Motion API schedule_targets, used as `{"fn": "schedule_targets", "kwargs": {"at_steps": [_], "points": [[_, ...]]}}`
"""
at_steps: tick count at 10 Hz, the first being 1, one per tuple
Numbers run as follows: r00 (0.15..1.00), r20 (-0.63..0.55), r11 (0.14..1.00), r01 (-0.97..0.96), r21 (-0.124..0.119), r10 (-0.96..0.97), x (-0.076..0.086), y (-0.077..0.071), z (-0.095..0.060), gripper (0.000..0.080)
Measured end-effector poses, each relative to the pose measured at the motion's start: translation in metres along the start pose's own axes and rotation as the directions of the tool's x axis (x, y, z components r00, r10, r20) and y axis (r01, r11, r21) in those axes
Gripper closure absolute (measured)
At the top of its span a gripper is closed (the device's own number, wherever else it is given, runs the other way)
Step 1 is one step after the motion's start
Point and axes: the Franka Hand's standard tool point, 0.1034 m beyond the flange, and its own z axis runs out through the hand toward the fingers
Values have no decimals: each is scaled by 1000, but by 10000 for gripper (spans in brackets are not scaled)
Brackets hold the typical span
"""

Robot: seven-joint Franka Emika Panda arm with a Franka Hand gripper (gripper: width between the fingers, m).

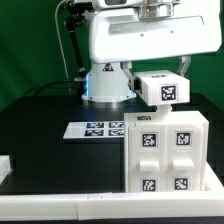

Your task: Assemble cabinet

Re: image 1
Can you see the white wedge cabinet top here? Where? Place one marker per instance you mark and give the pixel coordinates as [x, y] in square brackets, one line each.
[161, 87]

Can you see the white cabinet body box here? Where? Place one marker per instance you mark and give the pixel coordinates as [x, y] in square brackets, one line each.
[166, 119]

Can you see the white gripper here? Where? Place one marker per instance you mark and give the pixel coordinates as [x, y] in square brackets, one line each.
[120, 36]

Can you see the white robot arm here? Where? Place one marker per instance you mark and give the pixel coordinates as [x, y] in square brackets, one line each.
[106, 82]

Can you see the white cabinet door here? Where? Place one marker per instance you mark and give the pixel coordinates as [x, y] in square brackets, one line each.
[184, 158]
[146, 159]

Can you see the white marker plate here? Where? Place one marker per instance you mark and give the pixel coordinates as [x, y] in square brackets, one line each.
[94, 130]

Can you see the white obstacle fence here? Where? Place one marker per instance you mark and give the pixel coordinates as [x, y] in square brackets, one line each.
[206, 203]

